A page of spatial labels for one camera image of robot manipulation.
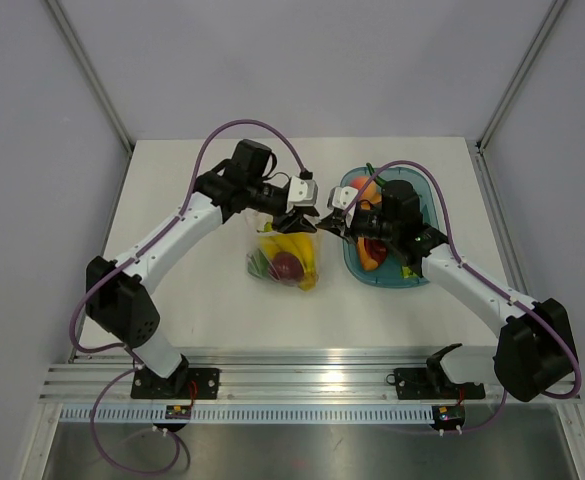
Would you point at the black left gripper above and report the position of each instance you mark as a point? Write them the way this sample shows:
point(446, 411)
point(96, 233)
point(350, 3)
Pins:
point(293, 221)

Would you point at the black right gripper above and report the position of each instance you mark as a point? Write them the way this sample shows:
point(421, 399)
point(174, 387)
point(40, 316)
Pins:
point(337, 224)

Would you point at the yellow banana bunch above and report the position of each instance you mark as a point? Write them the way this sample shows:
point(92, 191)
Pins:
point(301, 245)

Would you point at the clear zip top bag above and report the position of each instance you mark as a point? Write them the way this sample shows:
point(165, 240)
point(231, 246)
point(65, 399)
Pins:
point(258, 224)

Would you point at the red apple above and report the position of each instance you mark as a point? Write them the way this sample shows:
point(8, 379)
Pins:
point(286, 267)

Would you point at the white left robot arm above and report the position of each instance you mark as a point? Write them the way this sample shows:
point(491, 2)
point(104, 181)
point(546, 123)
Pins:
point(119, 291)

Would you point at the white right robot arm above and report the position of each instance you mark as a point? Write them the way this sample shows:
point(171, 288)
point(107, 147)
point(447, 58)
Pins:
point(535, 345)

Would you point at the orange peach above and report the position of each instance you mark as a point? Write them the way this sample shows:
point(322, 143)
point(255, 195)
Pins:
point(369, 191)

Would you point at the orange carrot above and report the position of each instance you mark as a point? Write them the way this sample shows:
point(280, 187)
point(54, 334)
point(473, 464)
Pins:
point(371, 253)

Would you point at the green chili pepper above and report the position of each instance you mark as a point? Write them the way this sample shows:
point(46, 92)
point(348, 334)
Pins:
point(371, 170)

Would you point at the teal plastic tray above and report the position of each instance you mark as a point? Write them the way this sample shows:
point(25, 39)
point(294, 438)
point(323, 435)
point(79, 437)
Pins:
point(388, 275)

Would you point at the yellow green corn cob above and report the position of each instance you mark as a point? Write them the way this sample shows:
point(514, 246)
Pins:
point(408, 273)

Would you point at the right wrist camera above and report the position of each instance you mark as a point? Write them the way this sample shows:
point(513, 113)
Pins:
point(340, 198)

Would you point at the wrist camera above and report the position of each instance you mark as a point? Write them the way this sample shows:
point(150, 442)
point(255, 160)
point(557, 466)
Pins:
point(301, 193)
point(340, 198)

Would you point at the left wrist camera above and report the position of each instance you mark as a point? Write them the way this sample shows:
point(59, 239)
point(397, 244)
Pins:
point(301, 193)

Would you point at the right aluminium frame post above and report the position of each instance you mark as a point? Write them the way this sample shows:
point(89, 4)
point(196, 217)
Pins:
point(528, 61)

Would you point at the aluminium frame post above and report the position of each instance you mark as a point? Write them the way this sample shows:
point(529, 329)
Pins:
point(78, 52)
point(528, 61)

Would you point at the aluminium mounting rail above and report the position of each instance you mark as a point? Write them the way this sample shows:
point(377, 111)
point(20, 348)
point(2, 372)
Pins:
point(255, 376)

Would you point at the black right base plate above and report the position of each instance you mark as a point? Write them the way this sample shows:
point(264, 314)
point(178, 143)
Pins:
point(417, 383)

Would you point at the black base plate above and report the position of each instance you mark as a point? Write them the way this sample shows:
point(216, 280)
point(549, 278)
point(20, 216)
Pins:
point(417, 383)
point(197, 383)

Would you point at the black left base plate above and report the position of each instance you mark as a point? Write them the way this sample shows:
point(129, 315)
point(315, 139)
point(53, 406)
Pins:
point(197, 383)

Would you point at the white slotted cable duct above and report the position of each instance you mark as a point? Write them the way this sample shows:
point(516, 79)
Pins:
point(251, 414)

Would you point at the left aluminium frame post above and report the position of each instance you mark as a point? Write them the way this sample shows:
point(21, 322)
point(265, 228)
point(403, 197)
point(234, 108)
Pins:
point(78, 52)

